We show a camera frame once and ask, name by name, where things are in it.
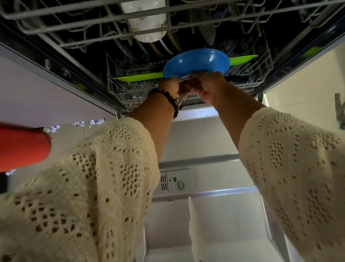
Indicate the person's left hand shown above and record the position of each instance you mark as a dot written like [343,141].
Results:
[167,85]

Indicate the person's right hand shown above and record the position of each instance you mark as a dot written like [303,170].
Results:
[210,87]

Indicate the person's left fingers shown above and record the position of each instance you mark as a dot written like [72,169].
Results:
[183,89]

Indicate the person's right fingers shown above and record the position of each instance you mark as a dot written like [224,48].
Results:
[194,82]

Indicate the blue plastic plate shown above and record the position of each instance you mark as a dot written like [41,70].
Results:
[196,62]

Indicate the person's left forearm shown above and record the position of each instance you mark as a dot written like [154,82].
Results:
[159,121]

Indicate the person's right forearm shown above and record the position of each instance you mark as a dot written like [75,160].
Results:
[234,113]

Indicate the row of plates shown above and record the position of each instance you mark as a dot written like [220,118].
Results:
[161,47]

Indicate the green plastic cutting board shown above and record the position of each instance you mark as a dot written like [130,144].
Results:
[134,77]

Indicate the grey kitchen utensil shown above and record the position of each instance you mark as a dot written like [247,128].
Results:
[208,31]

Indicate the grey lower dishwasher rack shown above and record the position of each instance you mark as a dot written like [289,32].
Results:
[121,91]

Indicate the grey dishwasher rack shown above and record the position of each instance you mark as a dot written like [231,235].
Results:
[80,20]
[121,91]

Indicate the white bottle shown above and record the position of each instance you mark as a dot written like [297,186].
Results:
[147,25]

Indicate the steel dishwasher door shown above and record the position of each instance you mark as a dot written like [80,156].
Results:
[215,175]

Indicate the grey detergent dispenser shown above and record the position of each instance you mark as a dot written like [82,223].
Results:
[176,182]

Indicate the grey upper dishwasher rack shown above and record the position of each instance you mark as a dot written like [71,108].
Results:
[80,20]

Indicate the cream knit sweater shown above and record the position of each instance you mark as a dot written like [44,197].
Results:
[80,194]

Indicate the grey metal fixture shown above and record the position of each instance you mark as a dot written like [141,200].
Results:
[339,108]

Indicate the red rounded object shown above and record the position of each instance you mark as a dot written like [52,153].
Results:
[21,147]

